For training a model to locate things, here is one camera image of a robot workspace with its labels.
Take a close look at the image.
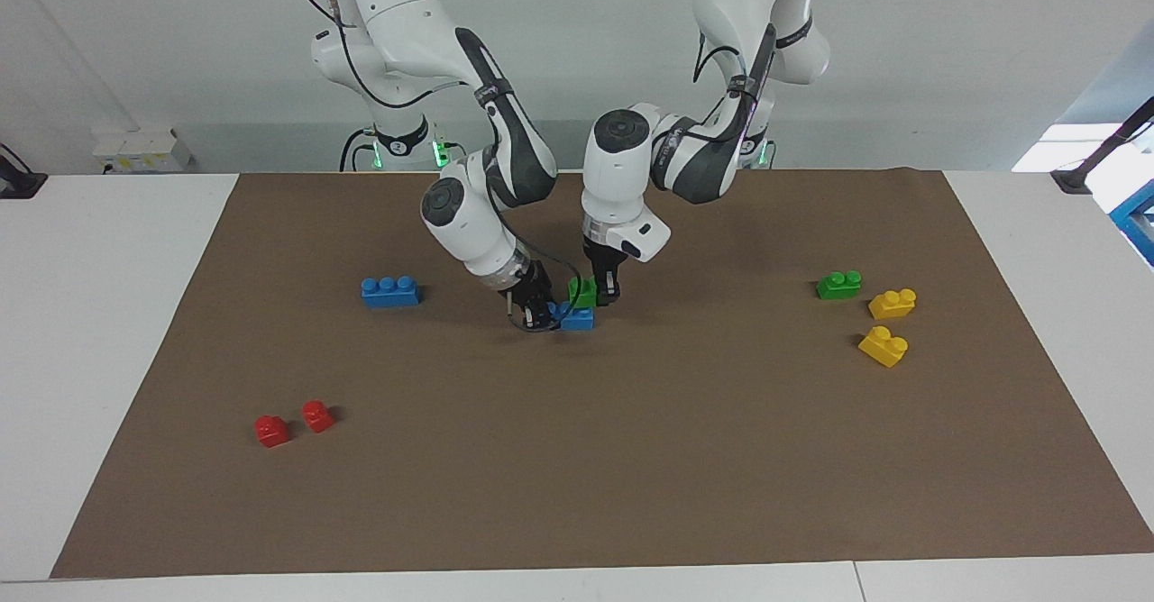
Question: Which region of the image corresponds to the brown table mat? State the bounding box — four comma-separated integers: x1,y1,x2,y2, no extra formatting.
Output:
50,168,1154,580

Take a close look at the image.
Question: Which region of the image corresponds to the yellow two-stud brick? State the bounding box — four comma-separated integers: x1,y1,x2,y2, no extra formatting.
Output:
857,325,910,369
867,288,918,320

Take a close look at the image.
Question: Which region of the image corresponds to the black table clamp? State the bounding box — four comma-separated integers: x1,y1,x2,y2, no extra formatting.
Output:
0,142,48,200

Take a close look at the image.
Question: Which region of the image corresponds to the black base cable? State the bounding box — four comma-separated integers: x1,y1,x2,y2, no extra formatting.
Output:
339,128,373,172

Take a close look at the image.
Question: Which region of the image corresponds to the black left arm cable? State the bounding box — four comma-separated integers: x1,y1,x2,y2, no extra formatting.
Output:
692,30,767,148

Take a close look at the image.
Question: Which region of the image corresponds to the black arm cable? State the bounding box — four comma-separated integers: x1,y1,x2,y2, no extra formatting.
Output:
692,30,767,148
290,0,583,333

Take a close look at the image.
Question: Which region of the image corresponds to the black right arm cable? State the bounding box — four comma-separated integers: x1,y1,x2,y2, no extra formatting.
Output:
290,0,583,333

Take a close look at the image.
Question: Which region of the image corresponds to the white wall socket box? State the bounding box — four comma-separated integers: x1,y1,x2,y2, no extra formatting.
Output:
93,129,195,173

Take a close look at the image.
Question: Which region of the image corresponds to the blue frame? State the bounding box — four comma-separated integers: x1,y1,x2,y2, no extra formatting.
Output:
1109,178,1154,268

